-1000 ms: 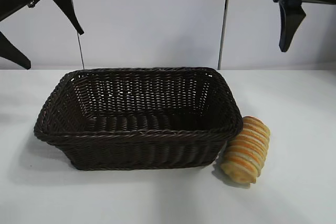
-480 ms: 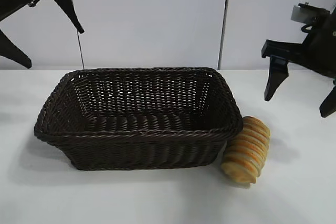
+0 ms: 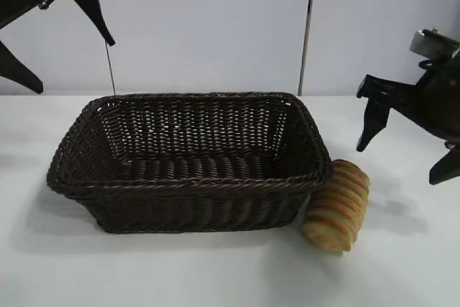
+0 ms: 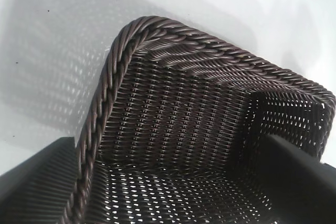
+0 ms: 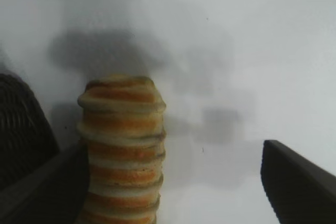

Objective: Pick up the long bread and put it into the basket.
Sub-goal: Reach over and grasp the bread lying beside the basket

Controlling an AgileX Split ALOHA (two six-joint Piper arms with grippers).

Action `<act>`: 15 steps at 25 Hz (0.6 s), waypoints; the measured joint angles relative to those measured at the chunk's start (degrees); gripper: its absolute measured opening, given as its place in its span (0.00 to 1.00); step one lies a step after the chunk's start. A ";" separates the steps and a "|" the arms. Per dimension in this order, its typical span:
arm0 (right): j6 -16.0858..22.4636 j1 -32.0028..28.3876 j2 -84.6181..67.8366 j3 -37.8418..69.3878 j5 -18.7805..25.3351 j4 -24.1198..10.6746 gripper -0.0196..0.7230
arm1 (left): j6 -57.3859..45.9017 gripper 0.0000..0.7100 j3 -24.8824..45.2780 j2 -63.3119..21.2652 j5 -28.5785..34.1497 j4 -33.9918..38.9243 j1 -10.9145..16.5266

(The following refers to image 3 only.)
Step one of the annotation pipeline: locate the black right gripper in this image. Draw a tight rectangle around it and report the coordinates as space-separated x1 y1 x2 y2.
356 57 460 186

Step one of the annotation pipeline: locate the long striped spiral bread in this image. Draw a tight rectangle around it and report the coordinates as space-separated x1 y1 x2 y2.
301 158 371 253

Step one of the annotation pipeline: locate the dark brown wicker basket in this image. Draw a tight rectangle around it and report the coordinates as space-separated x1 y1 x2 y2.
45 91 334 234

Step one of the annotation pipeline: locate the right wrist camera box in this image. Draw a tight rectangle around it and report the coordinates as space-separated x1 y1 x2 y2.
409 28 460 69

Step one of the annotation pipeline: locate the grey vertical wall strip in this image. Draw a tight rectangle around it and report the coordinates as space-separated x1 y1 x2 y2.
297 0 320 96

